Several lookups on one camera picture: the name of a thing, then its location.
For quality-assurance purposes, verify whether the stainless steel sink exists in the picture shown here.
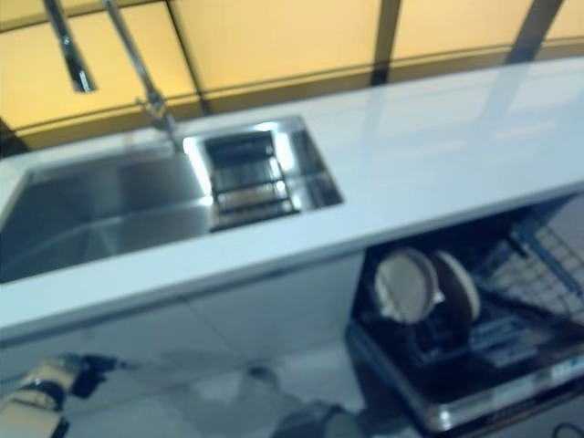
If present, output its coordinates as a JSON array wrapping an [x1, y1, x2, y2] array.
[[0, 114, 344, 285]]

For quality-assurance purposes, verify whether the beige round plate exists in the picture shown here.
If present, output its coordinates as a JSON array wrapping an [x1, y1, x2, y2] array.
[[373, 248, 446, 323], [431, 249, 483, 325]]

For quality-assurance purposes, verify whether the white glossy cabinet door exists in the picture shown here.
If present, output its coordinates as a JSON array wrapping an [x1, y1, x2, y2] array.
[[0, 300, 238, 412], [182, 250, 366, 361]]

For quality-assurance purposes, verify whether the open built-in dishwasher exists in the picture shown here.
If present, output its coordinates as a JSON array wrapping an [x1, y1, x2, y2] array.
[[344, 191, 584, 434]]

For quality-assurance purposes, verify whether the black sink drying rack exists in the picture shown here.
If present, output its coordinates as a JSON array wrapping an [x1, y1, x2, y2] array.
[[203, 130, 302, 229]]

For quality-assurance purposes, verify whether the dishwasher wire rack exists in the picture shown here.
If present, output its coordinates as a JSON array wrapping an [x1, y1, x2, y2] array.
[[369, 209, 584, 366]]

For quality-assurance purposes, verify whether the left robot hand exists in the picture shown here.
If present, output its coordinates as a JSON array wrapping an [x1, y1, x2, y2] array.
[[22, 353, 124, 397]]

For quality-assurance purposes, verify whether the dark window frame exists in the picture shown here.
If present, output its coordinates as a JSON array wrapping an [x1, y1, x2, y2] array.
[[0, 0, 584, 159]]

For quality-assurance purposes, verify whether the chrome kitchen faucet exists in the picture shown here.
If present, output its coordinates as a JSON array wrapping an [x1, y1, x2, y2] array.
[[43, 0, 183, 151]]

